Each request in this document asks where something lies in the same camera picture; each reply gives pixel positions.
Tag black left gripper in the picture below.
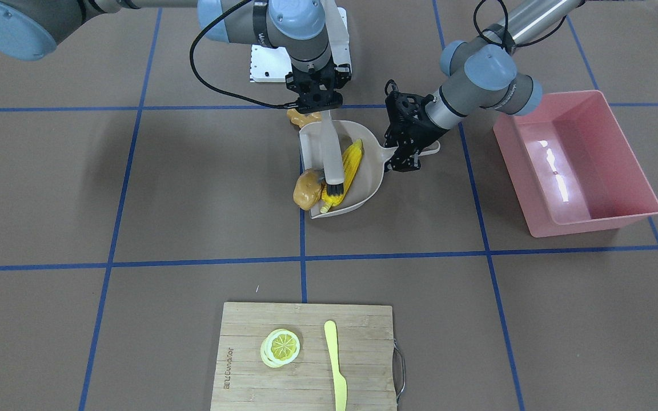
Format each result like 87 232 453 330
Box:
383 80 448 172

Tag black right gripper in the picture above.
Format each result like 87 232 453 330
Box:
284 63 352 114

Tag yellow toy ginger root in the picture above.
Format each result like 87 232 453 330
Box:
286 108 322 131

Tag beige plastic dustpan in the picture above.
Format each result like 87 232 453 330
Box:
298 120 440 219

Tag yellow toy corn cob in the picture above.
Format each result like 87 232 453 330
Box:
319 139 364 214

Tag beige hand brush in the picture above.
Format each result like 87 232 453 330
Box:
319 110 346 202

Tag brown toy potato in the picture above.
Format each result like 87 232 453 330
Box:
292 168 325 211

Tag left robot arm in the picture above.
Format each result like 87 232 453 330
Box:
384 1 583 172

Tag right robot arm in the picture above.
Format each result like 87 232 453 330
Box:
0 1 352 114

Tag pink plastic bin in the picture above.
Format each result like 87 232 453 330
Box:
493 90 658 237

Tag bamboo cutting board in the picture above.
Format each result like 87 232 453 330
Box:
210 302 398 410

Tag yellow lemon slices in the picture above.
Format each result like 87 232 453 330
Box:
259 329 301 368

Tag yellow plastic knife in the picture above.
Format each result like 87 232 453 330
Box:
324 320 348 410

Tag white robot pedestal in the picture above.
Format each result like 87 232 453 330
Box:
249 1 352 83

